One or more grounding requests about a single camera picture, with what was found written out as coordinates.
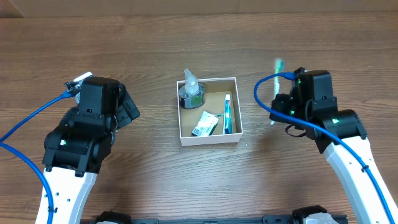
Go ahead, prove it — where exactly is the clear soap pump bottle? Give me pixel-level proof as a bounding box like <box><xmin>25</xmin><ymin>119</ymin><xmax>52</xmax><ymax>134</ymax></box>
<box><xmin>178</xmin><ymin>68</ymin><xmax>205</xmax><ymax>110</ymax></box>

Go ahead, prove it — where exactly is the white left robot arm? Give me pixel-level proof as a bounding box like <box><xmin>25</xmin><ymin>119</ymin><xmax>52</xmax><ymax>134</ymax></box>
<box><xmin>36</xmin><ymin>80</ymin><xmax>139</xmax><ymax>223</ymax></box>

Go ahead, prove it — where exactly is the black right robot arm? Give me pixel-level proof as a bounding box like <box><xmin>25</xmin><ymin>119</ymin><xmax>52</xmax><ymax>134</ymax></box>
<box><xmin>268</xmin><ymin>93</ymin><xmax>397</xmax><ymax>223</ymax></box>

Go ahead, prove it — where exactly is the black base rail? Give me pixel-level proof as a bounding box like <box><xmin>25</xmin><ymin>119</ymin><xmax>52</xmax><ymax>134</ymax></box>
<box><xmin>80</xmin><ymin>205</ymin><xmax>348</xmax><ymax>224</ymax></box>

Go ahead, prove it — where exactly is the green white floss packet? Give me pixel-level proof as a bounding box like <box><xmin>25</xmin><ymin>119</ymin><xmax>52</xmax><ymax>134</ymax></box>
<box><xmin>191</xmin><ymin>111</ymin><xmax>223</xmax><ymax>137</ymax></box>

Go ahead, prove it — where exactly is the green red toothpaste tube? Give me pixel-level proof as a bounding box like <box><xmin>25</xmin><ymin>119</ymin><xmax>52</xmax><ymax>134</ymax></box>
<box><xmin>223</xmin><ymin>94</ymin><xmax>233</xmax><ymax>134</ymax></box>

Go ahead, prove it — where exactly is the white cardboard box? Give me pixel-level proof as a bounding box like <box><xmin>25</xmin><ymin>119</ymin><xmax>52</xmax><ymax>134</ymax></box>
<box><xmin>177</xmin><ymin>77</ymin><xmax>243</xmax><ymax>146</ymax></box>

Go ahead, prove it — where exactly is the green white toothbrush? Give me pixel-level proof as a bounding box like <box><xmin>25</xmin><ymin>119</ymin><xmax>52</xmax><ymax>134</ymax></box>
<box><xmin>269</xmin><ymin>58</ymin><xmax>285</xmax><ymax>126</ymax></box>

